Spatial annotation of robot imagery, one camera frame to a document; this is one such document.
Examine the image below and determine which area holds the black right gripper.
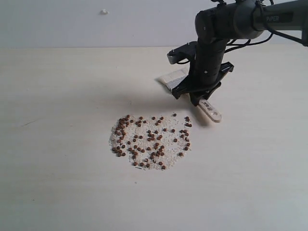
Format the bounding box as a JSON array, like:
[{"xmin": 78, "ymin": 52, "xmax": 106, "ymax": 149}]
[{"xmin": 171, "ymin": 62, "xmax": 234, "ymax": 106}]

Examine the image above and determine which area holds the wooden paint brush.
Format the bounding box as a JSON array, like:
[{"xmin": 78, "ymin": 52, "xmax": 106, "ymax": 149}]
[{"xmin": 155, "ymin": 67, "xmax": 222, "ymax": 123}]

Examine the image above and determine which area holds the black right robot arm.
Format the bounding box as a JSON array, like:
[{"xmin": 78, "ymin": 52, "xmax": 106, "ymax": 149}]
[{"xmin": 167, "ymin": 0, "xmax": 308, "ymax": 106}]

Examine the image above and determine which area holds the pile of grains and pellets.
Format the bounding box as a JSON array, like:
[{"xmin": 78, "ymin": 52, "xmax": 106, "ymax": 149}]
[{"xmin": 109, "ymin": 113, "xmax": 193, "ymax": 170}]

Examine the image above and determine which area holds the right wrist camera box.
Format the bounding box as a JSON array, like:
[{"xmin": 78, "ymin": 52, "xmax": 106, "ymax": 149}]
[{"xmin": 167, "ymin": 41, "xmax": 197, "ymax": 64}]

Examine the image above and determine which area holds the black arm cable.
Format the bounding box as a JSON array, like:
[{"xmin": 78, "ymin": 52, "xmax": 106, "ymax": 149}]
[{"xmin": 211, "ymin": 0, "xmax": 308, "ymax": 52}]

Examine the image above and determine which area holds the small white wall hook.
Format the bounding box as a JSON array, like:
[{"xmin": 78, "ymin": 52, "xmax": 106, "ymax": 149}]
[{"xmin": 100, "ymin": 9, "xmax": 109, "ymax": 15}]

